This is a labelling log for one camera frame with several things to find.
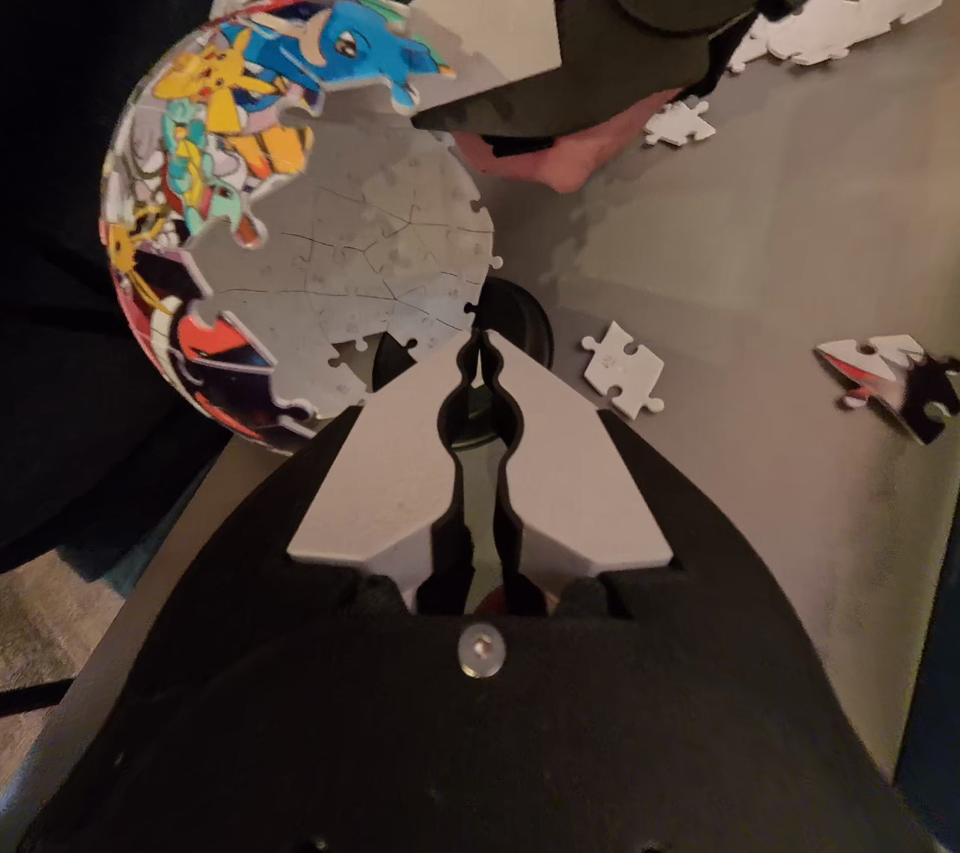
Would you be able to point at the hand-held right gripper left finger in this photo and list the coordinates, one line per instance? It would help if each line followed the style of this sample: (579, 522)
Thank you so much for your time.
(375, 478)

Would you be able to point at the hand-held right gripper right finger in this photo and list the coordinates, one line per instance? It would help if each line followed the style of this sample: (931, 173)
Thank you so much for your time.
(585, 485)

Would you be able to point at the black round ball stand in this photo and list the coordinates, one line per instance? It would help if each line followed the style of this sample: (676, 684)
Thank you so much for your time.
(517, 328)

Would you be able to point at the colourful cartoon puzzle ball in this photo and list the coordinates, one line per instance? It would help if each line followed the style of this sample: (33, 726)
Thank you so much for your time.
(337, 253)

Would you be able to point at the black red white puzzle piece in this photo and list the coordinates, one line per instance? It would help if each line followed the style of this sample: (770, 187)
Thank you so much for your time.
(892, 373)

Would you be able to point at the person's left hand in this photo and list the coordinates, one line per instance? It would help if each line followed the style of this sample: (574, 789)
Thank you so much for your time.
(570, 163)

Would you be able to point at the strip of joined white pieces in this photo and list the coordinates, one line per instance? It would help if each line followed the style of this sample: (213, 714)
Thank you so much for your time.
(832, 24)

